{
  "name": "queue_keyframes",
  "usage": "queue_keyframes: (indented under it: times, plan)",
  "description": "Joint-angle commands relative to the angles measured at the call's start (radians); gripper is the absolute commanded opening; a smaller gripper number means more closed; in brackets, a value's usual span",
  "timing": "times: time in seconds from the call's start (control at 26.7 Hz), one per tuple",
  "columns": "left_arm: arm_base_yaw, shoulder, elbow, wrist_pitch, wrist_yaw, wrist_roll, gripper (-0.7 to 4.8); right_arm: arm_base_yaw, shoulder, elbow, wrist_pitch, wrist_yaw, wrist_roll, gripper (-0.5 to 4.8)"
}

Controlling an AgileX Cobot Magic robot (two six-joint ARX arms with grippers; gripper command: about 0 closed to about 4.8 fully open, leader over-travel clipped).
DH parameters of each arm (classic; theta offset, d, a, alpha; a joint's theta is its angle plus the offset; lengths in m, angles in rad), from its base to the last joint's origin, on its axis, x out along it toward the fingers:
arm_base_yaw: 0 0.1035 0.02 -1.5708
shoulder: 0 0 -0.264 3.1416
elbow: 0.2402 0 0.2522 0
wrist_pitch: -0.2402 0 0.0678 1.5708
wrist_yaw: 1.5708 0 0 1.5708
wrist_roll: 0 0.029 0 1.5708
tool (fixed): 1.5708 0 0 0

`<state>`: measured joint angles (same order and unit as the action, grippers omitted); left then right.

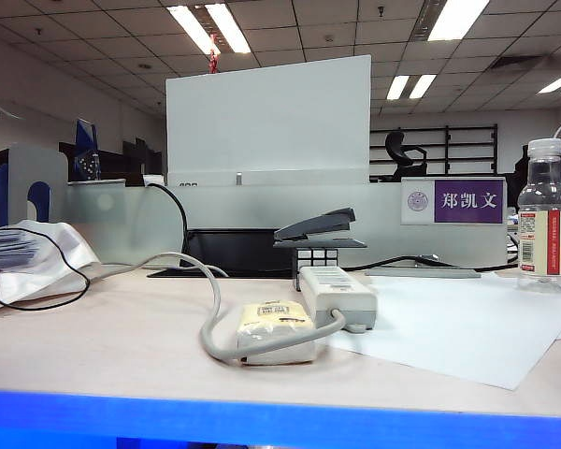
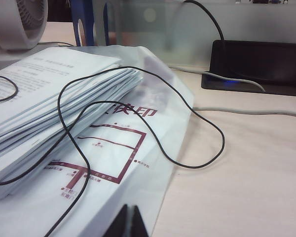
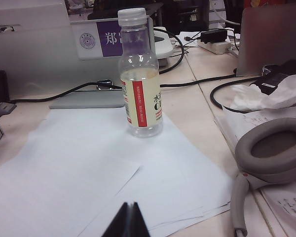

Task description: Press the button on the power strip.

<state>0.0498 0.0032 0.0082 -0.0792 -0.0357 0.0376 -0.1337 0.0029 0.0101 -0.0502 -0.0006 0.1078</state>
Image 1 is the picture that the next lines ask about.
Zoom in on white board panel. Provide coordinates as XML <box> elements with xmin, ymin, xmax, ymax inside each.
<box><xmin>165</xmin><ymin>54</ymin><xmax>372</xmax><ymax>187</ymax></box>

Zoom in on black cable on desk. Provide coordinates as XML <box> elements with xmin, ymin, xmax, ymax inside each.
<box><xmin>343</xmin><ymin>253</ymin><xmax>520</xmax><ymax>273</ymax></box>

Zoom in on white printed plastic bag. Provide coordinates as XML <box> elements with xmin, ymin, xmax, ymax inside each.
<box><xmin>0</xmin><ymin>219</ymin><xmax>102</xmax><ymax>315</ymax></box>

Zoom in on black background cabinets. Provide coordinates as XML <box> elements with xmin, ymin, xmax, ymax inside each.
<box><xmin>58</xmin><ymin>138</ymin><xmax>164</xmax><ymax>183</ymax></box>

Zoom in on blue crystal trophy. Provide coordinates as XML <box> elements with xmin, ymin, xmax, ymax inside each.
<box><xmin>73</xmin><ymin>118</ymin><xmax>102</xmax><ymax>182</ymax></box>

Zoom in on grey power strip cable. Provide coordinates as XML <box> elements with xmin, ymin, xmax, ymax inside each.
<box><xmin>89</xmin><ymin>251</ymin><xmax>348</xmax><ymax>362</ymax></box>

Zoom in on black desk tray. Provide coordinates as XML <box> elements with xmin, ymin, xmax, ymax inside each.
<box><xmin>147</xmin><ymin>227</ymin><xmax>300</xmax><ymax>280</ymax></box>

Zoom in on wide ceiling light panel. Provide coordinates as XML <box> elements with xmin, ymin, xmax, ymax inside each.
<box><xmin>427</xmin><ymin>0</ymin><xmax>491</xmax><ymax>42</ymax></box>

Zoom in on black shelf rack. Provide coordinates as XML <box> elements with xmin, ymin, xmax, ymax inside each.
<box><xmin>369</xmin><ymin>123</ymin><xmax>499</xmax><ymax>181</ymax></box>

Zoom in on thin black cable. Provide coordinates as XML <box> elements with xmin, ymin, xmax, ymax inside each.
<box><xmin>0</xmin><ymin>227</ymin><xmax>92</xmax><ymax>311</ymax></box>

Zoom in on thick black cable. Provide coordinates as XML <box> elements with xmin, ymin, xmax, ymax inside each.
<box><xmin>145</xmin><ymin>181</ymin><xmax>191</xmax><ymax>268</ymax></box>

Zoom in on grey stapler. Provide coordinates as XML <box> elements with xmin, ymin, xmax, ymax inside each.
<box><xmin>271</xmin><ymin>207</ymin><xmax>368</xmax><ymax>249</ymax></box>

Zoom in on grey frosted desk partition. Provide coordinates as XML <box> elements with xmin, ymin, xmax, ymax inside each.
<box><xmin>65</xmin><ymin>180</ymin><xmax>509</xmax><ymax>270</ymax></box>

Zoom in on white tissue pack yellow label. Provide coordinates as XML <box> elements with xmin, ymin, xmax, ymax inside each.
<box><xmin>236</xmin><ymin>301</ymin><xmax>318</xmax><ymax>366</ymax></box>

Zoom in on large white paper sheet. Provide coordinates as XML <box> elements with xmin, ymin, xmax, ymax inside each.
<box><xmin>329</xmin><ymin>273</ymin><xmax>561</xmax><ymax>391</ymax></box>

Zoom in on small double ceiling light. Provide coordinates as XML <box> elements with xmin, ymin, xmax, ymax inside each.
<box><xmin>385</xmin><ymin>73</ymin><xmax>438</xmax><ymax>101</ymax></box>

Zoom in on purple white name plate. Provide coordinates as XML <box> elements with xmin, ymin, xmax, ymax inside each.
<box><xmin>400</xmin><ymin>176</ymin><xmax>507</xmax><ymax>225</ymax></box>

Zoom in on red hanging ornament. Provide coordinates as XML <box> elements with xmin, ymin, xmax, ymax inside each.
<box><xmin>208</xmin><ymin>33</ymin><xmax>220</xmax><ymax>75</ymax></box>

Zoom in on white power strip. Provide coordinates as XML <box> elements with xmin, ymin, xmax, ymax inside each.
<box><xmin>293</xmin><ymin>265</ymin><xmax>379</xmax><ymax>334</ymax></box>

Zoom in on black office chair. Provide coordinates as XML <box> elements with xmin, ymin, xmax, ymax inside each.
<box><xmin>384</xmin><ymin>130</ymin><xmax>428</xmax><ymax>182</ymax></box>

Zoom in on clear plastic water bottle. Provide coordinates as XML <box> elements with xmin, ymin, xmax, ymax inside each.
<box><xmin>516</xmin><ymin>138</ymin><xmax>561</xmax><ymax>292</ymax></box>

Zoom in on grey metal bookend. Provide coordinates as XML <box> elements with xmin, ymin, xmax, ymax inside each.
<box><xmin>7</xmin><ymin>142</ymin><xmax>70</xmax><ymax>225</ymax></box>

